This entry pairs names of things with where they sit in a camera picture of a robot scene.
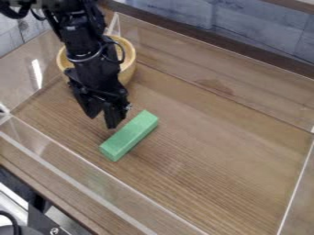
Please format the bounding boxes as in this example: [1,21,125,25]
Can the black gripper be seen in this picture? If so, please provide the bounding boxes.
[64,42,129,129]

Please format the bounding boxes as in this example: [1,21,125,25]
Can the green rectangular block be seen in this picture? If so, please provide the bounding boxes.
[98,110,157,162]

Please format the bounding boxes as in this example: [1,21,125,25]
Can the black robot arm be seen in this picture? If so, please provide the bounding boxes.
[0,0,129,129]

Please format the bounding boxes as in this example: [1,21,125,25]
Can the wooden bowl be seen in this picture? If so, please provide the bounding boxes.
[56,35,136,85]

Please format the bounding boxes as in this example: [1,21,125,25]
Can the clear acrylic enclosure wall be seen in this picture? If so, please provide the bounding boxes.
[0,15,314,235]

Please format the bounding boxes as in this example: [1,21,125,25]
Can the black metal bracket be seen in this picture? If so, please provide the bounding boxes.
[26,205,70,235]

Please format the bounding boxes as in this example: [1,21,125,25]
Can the black cable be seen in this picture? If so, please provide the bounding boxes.
[0,210,22,235]

